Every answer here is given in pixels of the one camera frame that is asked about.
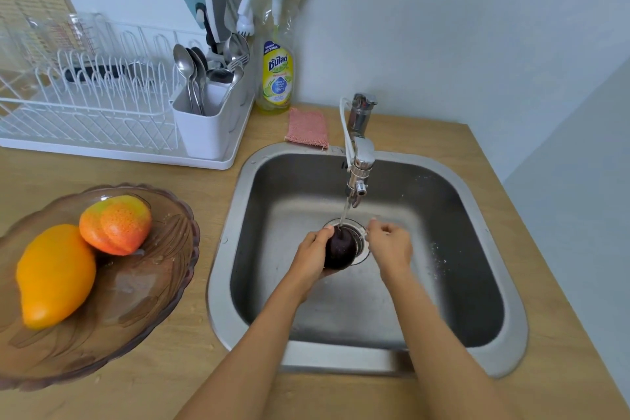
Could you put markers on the person's right hand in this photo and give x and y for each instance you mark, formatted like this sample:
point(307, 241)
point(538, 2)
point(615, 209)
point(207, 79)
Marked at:
point(391, 250)

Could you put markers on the person's left hand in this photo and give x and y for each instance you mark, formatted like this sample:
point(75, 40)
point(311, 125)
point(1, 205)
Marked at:
point(307, 259)

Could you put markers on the person's right fingers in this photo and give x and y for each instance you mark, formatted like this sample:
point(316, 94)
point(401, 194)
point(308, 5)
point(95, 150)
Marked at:
point(383, 227)

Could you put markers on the person's left thumb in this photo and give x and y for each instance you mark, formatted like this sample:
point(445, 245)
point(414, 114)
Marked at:
point(325, 234)

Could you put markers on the dark purple round fruit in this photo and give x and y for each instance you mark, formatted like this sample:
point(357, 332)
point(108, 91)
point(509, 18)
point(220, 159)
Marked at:
point(340, 251)

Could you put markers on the person's right forearm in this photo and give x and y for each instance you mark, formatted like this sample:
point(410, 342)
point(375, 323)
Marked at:
point(438, 355)

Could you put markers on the person's left forearm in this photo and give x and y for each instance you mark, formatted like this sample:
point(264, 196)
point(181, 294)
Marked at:
point(251, 360)

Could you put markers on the metal drain strainer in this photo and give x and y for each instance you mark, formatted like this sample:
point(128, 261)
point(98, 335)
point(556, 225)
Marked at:
point(363, 237)

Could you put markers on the stainless steel sink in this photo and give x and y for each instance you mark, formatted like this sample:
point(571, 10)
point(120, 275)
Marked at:
point(275, 237)

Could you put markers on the chrome faucet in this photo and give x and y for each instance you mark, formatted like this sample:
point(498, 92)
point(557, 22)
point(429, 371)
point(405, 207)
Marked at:
point(363, 154)

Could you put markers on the pink scrubbing cloth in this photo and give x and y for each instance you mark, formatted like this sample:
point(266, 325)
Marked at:
point(307, 128)

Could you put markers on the white cutlery holder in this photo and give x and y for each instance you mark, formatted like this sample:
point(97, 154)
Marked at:
point(206, 132)

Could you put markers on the dish soap bottle green pump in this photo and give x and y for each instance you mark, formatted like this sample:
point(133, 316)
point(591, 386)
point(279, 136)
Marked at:
point(276, 70)

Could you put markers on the metal spoon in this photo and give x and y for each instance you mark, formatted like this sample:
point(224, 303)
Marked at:
point(219, 75)
point(233, 82)
point(198, 70)
point(184, 65)

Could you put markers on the metal fork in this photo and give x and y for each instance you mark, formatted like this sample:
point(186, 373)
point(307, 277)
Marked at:
point(239, 59)

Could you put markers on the orange red fruit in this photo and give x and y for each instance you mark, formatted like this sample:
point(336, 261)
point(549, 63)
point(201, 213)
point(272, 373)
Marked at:
point(118, 225)

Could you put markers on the brown glass fruit bowl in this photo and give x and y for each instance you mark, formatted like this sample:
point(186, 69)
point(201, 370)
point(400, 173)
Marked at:
point(123, 296)

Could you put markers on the white dish brush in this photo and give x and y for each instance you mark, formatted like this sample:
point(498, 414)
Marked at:
point(247, 11)

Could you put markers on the yellow mango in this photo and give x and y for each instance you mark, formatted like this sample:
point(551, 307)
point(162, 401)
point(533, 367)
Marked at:
point(55, 277)

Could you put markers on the clear glass jug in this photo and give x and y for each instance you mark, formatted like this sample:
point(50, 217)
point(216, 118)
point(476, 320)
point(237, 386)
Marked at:
point(64, 38)

